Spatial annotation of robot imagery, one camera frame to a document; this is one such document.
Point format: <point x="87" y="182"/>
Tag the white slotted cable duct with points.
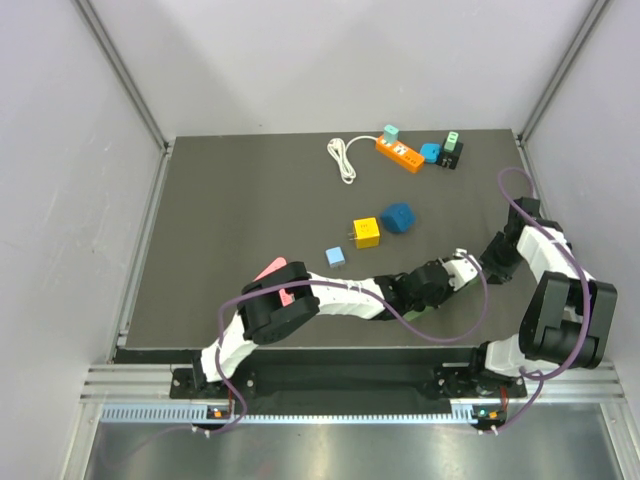
<point x="206" y="414"/>

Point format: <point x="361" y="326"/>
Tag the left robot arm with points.
<point x="378" y="298"/>

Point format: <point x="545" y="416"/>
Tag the blue rounded plug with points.
<point x="430" y="152"/>

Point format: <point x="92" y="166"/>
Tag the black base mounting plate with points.
<point x="412" y="379"/>

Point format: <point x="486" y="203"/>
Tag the black socket block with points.
<point x="449" y="159"/>

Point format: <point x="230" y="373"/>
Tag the orange power strip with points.
<point x="401" y="154"/>

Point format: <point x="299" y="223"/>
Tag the yellow cube plug adapter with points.
<point x="365" y="233"/>

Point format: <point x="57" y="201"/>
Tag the green power strip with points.
<point x="413" y="315"/>

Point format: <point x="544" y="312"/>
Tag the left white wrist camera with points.
<point x="462" y="269"/>

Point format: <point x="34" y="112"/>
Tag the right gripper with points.
<point x="498" y="274"/>

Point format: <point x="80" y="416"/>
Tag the light blue plug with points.
<point x="335" y="257"/>

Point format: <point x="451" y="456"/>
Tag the blue cube plug adapter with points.
<point x="398" y="218"/>

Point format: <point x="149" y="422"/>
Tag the teal charger on orange strip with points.
<point x="390" y="134"/>

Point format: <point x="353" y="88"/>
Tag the mint green charger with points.
<point x="451" y="141"/>

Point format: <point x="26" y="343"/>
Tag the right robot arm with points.
<point x="568" y="309"/>

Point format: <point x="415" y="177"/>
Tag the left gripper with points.
<point x="447" y="291"/>

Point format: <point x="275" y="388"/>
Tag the pink triangular socket adapter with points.
<point x="270" y="272"/>

